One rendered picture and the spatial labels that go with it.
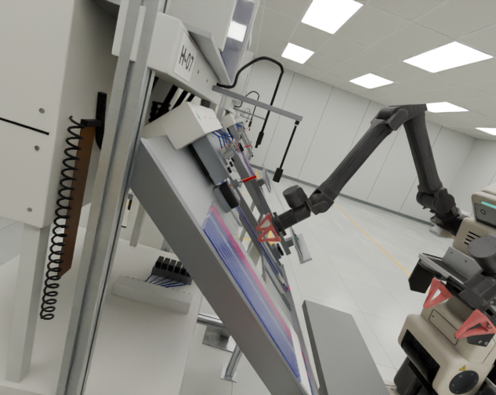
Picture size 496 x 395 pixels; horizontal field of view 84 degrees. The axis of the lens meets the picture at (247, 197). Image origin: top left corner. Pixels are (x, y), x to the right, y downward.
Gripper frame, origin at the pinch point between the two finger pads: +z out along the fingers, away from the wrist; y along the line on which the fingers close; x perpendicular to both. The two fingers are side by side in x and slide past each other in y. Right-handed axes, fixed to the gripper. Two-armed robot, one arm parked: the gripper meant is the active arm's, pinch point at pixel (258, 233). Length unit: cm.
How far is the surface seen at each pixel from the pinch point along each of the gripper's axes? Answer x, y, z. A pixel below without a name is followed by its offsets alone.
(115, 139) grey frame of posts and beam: -45, 52, 4
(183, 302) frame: 3.7, 14.5, 31.5
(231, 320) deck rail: -6.1, 48.8, 6.1
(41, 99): -55, 49, 12
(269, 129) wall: 20, -760, -74
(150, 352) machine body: 3.7, 32.1, 37.8
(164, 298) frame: -0.6, 14.5, 36.1
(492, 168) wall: 404, -651, -564
